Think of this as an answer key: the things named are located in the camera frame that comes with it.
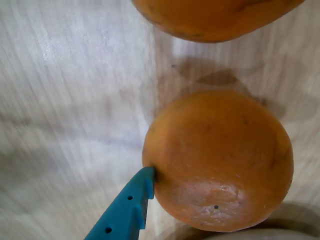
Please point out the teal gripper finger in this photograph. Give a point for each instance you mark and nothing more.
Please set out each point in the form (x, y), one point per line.
(120, 212)

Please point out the small orange with dimpled end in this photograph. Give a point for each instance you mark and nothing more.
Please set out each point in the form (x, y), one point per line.
(217, 155)

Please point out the large orange with scratch line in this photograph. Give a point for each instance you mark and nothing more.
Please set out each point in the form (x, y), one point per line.
(212, 17)

